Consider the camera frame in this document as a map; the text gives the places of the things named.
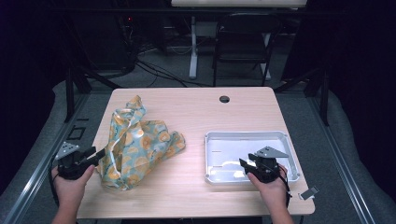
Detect aluminium floor rail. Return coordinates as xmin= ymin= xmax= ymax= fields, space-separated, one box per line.
xmin=305 ymin=95 xmax=378 ymax=224
xmin=0 ymin=92 xmax=92 ymax=224

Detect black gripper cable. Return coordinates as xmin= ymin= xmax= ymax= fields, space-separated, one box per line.
xmin=278 ymin=163 xmax=292 ymax=208
xmin=48 ymin=151 xmax=61 ymax=207

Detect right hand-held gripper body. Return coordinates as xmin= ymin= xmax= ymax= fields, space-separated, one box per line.
xmin=251 ymin=146 xmax=290 ymax=184

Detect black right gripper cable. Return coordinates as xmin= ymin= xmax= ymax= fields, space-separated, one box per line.
xmin=278 ymin=163 xmax=292 ymax=208

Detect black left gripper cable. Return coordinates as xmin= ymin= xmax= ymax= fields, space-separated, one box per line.
xmin=48 ymin=151 xmax=61 ymax=207

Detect person's left hand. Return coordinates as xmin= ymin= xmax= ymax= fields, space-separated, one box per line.
xmin=50 ymin=164 xmax=96 ymax=213

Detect black metal stand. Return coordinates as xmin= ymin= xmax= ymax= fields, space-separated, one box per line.
xmin=273 ymin=62 xmax=332 ymax=127
xmin=63 ymin=60 xmax=123 ymax=123

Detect white plastic tray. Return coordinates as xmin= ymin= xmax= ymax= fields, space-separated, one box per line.
xmin=204 ymin=130 xmax=302 ymax=187

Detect teal orange-slice print bag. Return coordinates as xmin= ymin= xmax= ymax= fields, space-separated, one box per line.
xmin=96 ymin=94 xmax=187 ymax=191

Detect black floor cables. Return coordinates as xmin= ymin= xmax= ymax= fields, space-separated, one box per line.
xmin=134 ymin=58 xmax=213 ymax=89

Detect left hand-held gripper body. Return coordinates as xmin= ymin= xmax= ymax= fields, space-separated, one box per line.
xmin=55 ymin=141 xmax=93 ymax=181

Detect person's right hand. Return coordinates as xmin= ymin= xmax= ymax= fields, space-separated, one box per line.
xmin=247 ymin=169 xmax=290 ymax=215

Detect white desk with legs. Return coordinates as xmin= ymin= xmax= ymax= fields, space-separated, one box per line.
xmin=170 ymin=0 xmax=309 ymax=80

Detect small grey and white tag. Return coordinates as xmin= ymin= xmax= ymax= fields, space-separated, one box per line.
xmin=298 ymin=185 xmax=320 ymax=202

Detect black folding chair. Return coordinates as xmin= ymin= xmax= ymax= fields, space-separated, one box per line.
xmin=212 ymin=12 xmax=283 ymax=88

